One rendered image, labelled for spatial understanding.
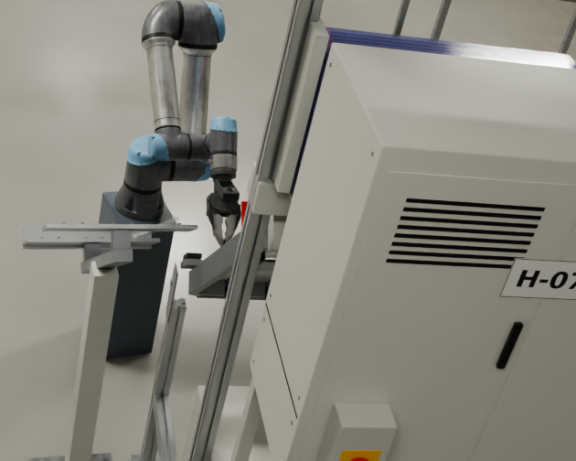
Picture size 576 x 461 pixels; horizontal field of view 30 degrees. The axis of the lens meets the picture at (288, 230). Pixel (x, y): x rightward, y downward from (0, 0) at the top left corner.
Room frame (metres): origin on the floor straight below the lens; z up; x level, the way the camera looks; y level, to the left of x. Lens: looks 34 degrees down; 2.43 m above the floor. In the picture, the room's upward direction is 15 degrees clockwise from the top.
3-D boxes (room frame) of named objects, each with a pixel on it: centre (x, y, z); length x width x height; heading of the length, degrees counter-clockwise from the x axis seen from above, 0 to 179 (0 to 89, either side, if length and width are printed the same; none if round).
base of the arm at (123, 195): (2.71, 0.46, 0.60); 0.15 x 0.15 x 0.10
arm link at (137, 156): (2.71, 0.46, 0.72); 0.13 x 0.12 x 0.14; 118
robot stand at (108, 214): (2.71, 0.46, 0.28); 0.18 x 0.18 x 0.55; 34
